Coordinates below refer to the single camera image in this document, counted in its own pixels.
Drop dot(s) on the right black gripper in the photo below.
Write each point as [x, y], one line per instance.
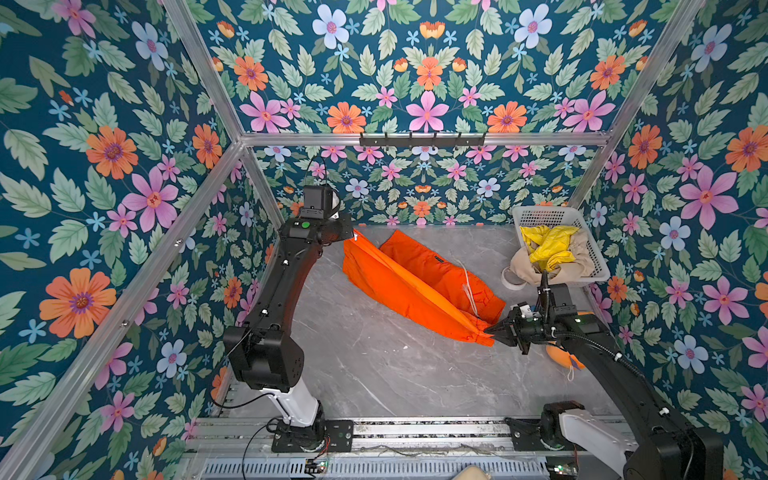
[508, 332]

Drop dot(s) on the orange shorts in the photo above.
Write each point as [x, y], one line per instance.
[424, 287]

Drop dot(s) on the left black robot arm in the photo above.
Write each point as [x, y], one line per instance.
[261, 351]

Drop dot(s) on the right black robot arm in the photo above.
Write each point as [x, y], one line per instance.
[664, 444]

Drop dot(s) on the yellow shorts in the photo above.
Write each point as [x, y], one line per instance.
[549, 247]

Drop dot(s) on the beige shorts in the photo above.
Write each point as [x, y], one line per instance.
[582, 268]

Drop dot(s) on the white tape roll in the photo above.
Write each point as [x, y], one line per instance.
[511, 281]

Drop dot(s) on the orange plush toy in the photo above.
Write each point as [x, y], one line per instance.
[564, 359]

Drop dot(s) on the white plastic laundry basket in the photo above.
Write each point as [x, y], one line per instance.
[551, 216]

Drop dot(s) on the beige rounded object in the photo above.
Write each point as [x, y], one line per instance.
[472, 472]

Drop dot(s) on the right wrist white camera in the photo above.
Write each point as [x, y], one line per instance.
[526, 311]

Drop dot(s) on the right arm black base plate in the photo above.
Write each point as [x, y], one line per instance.
[525, 434]

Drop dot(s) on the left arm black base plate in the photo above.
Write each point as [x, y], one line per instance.
[323, 436]

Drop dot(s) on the black wall hook rail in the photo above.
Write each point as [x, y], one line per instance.
[439, 140]

